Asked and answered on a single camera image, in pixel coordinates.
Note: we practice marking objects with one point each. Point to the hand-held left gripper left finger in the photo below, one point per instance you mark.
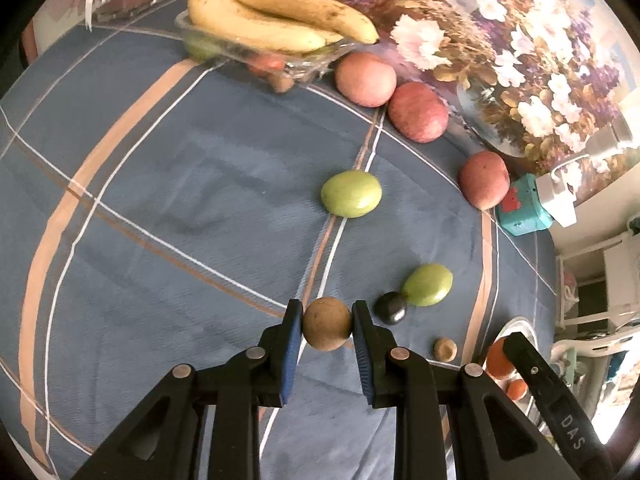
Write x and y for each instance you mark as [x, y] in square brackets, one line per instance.
[291, 350]

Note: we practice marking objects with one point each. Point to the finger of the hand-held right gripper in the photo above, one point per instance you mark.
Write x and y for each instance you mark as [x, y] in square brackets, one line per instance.
[550, 400]

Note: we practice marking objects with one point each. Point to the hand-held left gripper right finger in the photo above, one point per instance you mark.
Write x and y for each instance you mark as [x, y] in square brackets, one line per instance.
[364, 355]

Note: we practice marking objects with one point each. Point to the small orange tangerine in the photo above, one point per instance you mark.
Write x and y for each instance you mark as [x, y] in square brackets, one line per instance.
[516, 389]

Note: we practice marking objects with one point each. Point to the large orange tangerine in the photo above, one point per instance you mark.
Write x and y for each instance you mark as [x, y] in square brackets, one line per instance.
[499, 357]

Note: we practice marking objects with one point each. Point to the plate with orange fruits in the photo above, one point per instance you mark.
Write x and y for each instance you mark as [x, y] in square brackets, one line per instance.
[507, 327]

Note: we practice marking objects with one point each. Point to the dark purple plum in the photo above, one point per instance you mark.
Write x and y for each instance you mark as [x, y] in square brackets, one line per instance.
[391, 308]

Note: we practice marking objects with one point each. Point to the white storage rack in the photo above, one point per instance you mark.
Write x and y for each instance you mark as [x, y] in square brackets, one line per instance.
[617, 270]

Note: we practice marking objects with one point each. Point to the small green plum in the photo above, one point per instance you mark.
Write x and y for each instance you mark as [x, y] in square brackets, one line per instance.
[351, 193]

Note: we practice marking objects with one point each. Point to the teal toy box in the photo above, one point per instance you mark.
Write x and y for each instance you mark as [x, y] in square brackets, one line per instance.
[522, 210]

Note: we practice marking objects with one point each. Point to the large red apple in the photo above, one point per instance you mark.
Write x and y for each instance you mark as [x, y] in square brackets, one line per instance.
[484, 180]

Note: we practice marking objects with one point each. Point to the blue plaid tablecloth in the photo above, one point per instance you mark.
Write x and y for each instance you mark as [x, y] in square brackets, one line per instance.
[150, 185]

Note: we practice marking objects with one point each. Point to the dark red apple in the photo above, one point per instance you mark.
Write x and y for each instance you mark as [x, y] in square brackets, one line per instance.
[418, 111]

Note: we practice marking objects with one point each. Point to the small brown nut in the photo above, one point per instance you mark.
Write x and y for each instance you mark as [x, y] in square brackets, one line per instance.
[281, 83]

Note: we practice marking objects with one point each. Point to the pale pink apple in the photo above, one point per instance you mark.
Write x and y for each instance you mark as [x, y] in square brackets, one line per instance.
[365, 79]

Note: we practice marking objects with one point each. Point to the small red fruit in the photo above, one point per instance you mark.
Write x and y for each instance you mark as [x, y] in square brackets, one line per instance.
[265, 63]

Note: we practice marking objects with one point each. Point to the clear glass dish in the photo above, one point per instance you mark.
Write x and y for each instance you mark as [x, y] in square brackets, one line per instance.
[312, 62]

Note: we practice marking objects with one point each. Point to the green fruit in dish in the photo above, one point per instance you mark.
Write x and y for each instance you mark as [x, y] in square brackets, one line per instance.
[202, 50]

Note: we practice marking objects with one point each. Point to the bunch of yellow bananas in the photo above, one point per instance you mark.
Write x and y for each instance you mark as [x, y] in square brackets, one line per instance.
[260, 25]

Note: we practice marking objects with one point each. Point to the floral painting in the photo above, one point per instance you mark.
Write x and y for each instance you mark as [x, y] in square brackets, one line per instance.
[475, 35]

